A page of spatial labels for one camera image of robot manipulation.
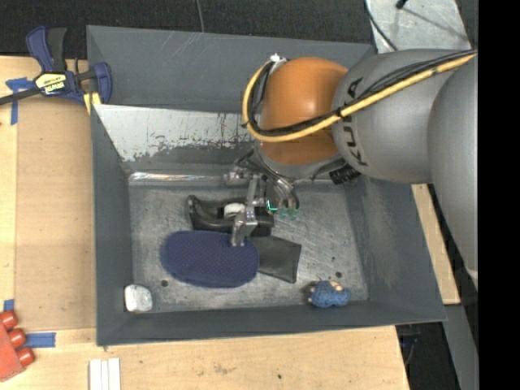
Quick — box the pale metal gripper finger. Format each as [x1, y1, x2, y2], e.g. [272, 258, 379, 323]
[230, 216, 247, 248]
[241, 210, 259, 238]

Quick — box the black curved tool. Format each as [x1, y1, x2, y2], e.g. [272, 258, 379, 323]
[186, 194, 276, 238]

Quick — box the dark blue dotted oval cloth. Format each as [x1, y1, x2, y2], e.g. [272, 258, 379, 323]
[159, 229, 261, 289]

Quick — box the black flat pouch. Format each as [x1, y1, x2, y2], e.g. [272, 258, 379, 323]
[252, 235, 303, 285]

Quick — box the blue toy animal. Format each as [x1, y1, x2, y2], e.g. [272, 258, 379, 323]
[305, 279, 352, 310]

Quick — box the white crumpled lump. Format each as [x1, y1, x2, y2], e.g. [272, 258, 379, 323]
[123, 284, 154, 314]

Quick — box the grey metal bin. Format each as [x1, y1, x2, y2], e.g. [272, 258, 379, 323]
[84, 24, 449, 347]

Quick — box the brown cardboard board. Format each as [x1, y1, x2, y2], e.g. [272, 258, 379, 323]
[14, 58, 98, 332]

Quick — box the black cylinder on white bracket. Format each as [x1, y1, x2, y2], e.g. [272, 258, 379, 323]
[329, 165, 362, 186]

